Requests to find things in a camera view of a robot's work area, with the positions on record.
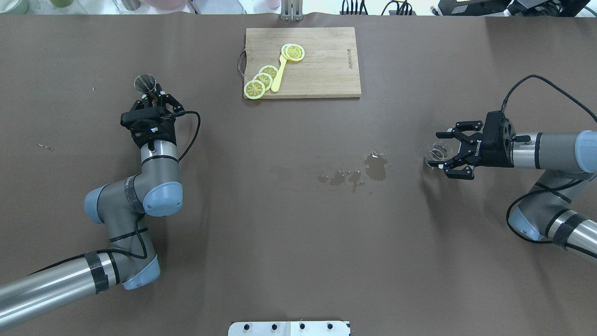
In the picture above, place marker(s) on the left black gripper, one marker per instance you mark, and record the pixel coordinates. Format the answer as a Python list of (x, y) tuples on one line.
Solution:
[(169, 135)]

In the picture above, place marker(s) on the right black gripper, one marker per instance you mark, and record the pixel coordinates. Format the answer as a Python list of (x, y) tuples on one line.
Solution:
[(490, 156)]

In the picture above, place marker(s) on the small glass cup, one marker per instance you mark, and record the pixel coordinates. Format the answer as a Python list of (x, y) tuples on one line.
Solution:
[(440, 150)]

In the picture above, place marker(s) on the steel jigger measuring cup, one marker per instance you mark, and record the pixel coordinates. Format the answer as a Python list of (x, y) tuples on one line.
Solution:
[(146, 84)]

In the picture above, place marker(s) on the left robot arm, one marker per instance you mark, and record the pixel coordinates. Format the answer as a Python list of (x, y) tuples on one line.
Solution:
[(121, 208)]

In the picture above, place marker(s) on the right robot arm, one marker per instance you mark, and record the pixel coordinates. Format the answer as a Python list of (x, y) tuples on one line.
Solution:
[(543, 215)]

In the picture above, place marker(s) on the lemon slice middle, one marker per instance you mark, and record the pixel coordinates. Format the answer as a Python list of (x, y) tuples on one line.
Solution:
[(265, 79)]

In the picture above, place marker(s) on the lemon slice inner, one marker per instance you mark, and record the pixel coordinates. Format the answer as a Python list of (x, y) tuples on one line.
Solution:
[(270, 70)]

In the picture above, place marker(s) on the lemon slice on knife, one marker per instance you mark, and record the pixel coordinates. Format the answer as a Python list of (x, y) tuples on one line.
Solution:
[(293, 52)]

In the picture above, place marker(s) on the wooden cutting board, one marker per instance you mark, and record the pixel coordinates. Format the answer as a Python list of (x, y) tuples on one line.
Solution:
[(330, 68)]

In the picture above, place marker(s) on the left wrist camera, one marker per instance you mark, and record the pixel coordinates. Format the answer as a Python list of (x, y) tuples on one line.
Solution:
[(159, 120)]

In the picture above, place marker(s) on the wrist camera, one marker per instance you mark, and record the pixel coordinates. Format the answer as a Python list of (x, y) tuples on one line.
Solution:
[(497, 129), (159, 120)]

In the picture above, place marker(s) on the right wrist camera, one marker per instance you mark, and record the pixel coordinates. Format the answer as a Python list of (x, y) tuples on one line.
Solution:
[(497, 129)]

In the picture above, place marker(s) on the aluminium frame post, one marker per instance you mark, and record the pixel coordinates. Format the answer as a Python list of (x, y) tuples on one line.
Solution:
[(292, 10)]

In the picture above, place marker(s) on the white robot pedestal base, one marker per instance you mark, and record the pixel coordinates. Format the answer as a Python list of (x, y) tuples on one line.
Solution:
[(290, 328)]

